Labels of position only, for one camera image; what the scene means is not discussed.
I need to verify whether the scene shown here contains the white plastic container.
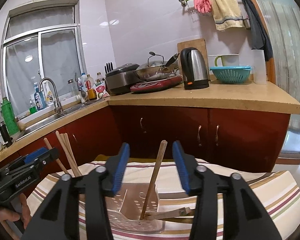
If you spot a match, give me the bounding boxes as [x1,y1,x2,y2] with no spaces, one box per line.
[252,49,267,85]

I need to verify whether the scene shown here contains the black rice cooker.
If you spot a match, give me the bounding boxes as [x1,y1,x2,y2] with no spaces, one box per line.
[105,63,141,95]

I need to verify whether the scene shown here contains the dark grey hanging cloth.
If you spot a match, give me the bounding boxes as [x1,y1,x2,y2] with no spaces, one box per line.
[241,0,273,61]

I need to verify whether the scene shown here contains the white green-handled pot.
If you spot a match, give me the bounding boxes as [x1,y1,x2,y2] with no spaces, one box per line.
[214,54,239,67]

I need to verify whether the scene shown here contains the steel wok with lid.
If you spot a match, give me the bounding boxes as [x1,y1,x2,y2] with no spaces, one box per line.
[134,51,179,82]

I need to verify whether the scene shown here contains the steel sink basin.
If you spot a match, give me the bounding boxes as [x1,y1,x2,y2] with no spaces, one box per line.
[15,99,104,141]

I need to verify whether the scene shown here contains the wooden cutting board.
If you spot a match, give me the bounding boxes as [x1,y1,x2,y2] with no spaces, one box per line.
[176,37,210,75]

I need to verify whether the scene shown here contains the steel electric kettle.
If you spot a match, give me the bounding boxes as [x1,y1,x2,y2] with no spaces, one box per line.
[180,47,210,90]

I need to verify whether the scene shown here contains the white spray cleaner bottle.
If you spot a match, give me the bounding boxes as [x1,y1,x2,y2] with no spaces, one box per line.
[43,81,54,106]

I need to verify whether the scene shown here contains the knife block with knives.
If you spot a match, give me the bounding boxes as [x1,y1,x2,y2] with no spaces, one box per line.
[104,62,114,74]

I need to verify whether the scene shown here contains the cooking oil bottle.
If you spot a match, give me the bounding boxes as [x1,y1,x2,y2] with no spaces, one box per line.
[85,74,97,100]

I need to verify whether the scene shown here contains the teal plastic colander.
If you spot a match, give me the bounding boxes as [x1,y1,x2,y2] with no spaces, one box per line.
[210,66,251,84]

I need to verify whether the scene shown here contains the green soap bottle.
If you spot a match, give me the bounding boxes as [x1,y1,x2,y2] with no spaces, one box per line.
[29,99,37,114]

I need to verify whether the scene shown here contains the striped tablecloth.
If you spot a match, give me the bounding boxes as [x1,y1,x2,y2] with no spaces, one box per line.
[26,158,300,240]

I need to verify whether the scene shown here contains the blue detergent bottle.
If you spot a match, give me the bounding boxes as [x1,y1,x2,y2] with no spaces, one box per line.
[34,83,45,111]

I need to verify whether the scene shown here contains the pink perforated utensil holder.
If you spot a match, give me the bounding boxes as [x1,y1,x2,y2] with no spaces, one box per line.
[105,183,165,234]

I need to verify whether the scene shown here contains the black thermos bottle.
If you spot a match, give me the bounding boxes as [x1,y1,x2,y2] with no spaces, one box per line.
[0,121,12,147]

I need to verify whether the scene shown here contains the aluminium sliding window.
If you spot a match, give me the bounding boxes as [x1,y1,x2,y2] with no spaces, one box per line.
[0,0,86,118]

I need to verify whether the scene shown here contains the red cabinet with countertop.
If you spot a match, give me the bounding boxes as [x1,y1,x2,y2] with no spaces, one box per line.
[0,81,300,172]

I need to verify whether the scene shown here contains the green thermos flask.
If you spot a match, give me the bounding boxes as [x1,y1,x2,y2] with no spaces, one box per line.
[1,97,19,136]

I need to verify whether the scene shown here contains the chrome kitchen faucet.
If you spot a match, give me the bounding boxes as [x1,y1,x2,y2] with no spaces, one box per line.
[38,77,64,114]

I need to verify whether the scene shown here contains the red white seasoning bag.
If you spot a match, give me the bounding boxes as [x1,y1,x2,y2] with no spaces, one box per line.
[94,72,110,99]

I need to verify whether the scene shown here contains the person's left hand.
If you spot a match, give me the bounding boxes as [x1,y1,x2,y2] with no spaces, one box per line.
[0,193,32,232]

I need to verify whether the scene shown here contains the red induction cooker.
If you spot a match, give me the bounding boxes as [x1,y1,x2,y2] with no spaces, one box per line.
[130,75,183,94]

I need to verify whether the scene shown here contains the yellow hanging towel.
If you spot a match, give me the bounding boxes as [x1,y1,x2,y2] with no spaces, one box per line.
[210,0,244,31]

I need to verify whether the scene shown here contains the glass sliding door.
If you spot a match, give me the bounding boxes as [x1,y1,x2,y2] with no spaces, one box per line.
[252,0,300,159]

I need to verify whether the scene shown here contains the pink rubber gloves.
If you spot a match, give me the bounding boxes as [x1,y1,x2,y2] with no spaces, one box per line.
[193,0,211,14]

